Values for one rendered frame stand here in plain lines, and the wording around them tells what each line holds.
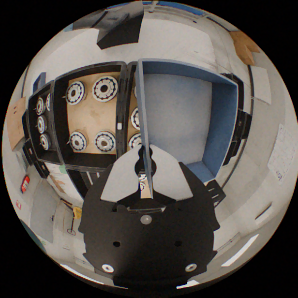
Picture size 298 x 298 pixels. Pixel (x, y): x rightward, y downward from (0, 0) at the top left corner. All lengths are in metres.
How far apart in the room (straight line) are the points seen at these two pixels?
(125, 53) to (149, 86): 0.45
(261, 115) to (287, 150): 1.22
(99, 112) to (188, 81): 0.34
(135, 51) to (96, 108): 0.37
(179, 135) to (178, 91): 0.08
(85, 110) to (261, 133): 3.17
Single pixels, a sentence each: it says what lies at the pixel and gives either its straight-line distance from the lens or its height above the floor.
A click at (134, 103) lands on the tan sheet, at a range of 0.40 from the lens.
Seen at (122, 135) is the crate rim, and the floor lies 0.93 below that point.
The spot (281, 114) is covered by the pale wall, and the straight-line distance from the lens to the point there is 2.96.
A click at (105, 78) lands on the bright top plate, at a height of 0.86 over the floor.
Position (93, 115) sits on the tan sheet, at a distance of 0.44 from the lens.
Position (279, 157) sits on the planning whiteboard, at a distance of 2.97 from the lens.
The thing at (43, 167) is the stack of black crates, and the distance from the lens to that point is 2.05.
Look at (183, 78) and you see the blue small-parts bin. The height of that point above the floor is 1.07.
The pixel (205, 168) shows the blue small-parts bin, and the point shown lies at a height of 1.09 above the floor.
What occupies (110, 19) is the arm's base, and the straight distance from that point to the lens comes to 0.46.
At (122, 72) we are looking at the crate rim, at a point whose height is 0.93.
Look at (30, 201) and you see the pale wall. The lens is 3.29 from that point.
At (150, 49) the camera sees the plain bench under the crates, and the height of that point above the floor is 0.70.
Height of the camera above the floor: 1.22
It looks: 57 degrees down
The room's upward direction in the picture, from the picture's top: 163 degrees clockwise
